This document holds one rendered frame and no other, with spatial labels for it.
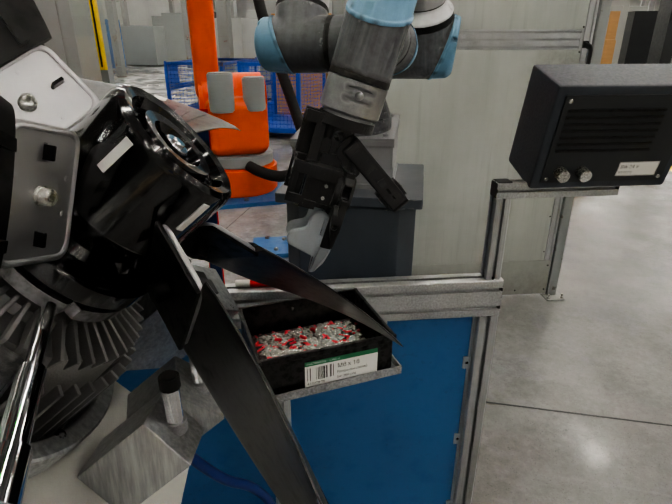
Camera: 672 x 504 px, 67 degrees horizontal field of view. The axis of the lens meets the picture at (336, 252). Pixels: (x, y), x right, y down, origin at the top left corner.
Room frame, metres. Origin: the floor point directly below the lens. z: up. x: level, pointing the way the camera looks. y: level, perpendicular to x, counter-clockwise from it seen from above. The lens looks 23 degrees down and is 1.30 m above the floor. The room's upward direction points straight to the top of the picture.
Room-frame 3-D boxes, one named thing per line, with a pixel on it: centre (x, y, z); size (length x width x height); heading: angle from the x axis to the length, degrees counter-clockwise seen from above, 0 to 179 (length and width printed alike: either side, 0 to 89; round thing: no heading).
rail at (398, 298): (0.86, 0.12, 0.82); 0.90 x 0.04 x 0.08; 96
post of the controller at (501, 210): (0.91, -0.31, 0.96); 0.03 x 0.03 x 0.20; 6
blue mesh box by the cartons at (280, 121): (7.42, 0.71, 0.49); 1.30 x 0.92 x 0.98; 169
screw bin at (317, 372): (0.70, 0.04, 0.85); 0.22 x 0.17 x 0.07; 110
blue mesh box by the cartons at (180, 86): (7.57, 1.73, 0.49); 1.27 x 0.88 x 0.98; 169
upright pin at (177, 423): (0.38, 0.15, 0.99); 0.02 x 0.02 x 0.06
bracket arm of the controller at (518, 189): (0.92, -0.41, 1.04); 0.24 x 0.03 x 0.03; 96
